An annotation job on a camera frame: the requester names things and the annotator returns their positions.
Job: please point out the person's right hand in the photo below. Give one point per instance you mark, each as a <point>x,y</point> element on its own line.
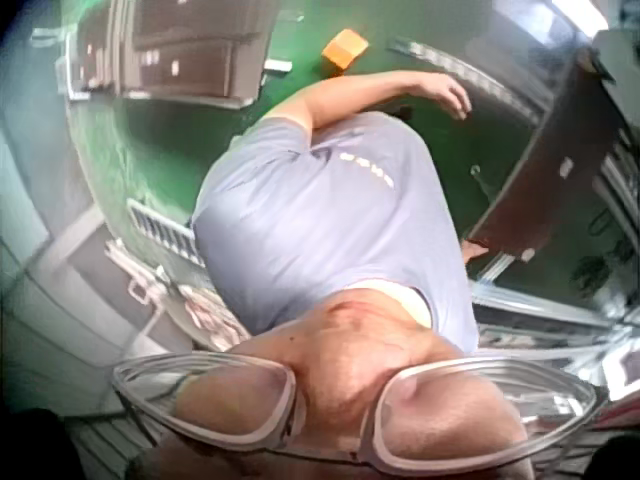
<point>476,251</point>

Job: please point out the person's left hand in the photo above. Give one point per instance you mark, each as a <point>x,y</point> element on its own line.
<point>445,92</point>

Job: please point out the dark brown panel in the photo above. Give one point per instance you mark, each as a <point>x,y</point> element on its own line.
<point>545,165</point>

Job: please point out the orange box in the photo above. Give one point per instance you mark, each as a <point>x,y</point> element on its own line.
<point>345,49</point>

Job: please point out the pink and white cloth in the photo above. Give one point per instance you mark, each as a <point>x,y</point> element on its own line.
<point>212,315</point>

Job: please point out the dark drawer cabinet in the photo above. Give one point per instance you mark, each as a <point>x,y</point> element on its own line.
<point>190,50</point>

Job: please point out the long perforated metal rail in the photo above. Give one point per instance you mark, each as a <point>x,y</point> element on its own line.
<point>475,75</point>

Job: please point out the aluminium frame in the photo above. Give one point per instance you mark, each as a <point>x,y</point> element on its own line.
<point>545,305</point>

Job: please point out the ribbed aluminium rail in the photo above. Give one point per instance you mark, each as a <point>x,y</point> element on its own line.
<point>162,232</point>

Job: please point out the white metal bracket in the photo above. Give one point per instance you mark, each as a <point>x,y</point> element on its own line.
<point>137,280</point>

